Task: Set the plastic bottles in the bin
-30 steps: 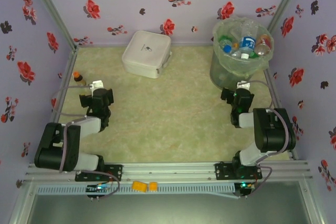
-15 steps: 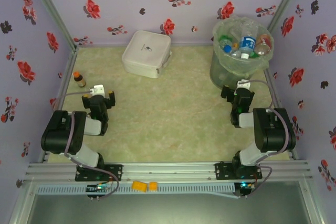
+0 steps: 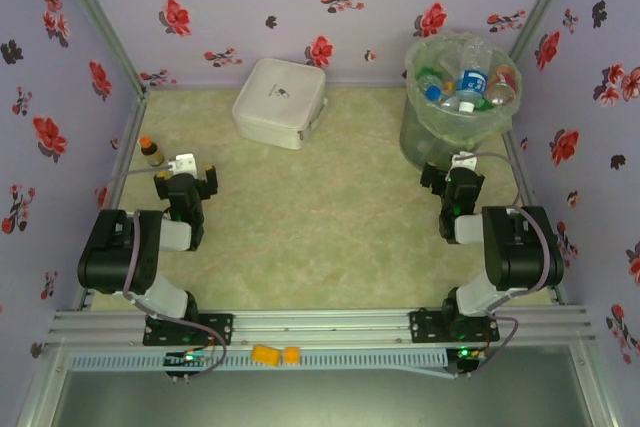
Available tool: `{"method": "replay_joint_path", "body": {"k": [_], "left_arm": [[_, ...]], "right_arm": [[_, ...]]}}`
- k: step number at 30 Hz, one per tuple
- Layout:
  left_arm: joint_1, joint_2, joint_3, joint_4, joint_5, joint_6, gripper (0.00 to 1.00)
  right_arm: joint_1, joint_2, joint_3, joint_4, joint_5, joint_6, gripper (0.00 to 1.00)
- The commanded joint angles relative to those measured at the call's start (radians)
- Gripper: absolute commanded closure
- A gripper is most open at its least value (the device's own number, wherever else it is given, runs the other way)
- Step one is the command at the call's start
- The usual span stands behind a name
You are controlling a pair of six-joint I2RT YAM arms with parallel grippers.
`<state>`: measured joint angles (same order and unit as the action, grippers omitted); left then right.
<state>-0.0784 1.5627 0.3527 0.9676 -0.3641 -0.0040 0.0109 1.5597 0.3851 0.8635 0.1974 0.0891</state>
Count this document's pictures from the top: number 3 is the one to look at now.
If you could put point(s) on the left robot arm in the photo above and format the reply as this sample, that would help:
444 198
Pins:
115 257

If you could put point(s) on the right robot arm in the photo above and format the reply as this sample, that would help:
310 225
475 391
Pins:
520 252

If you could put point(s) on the grey round bin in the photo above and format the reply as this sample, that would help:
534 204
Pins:
425 147

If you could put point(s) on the small brown bottle orange cap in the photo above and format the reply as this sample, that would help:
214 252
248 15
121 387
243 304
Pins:
150 153

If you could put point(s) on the white zip case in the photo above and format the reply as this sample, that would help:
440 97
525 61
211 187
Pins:
280 97

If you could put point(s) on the large orange block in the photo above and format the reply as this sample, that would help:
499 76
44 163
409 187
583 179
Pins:
266 354

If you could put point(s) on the small orange block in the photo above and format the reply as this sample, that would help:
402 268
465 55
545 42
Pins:
291 354

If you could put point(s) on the grey metal panel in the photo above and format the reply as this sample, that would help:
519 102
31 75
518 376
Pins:
320 402

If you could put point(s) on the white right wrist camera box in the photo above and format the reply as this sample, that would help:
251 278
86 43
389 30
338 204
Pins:
464 161

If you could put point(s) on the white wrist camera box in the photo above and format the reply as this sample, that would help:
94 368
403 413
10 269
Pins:
464 161
184 163

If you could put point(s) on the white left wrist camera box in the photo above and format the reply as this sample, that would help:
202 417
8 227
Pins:
184 163

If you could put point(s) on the aluminium table side rail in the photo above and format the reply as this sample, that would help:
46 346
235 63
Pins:
132 127
527 189

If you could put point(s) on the aluminium frame post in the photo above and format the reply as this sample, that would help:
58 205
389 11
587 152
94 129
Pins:
100 22
545 2

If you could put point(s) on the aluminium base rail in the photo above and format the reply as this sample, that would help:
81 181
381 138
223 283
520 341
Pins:
325 327

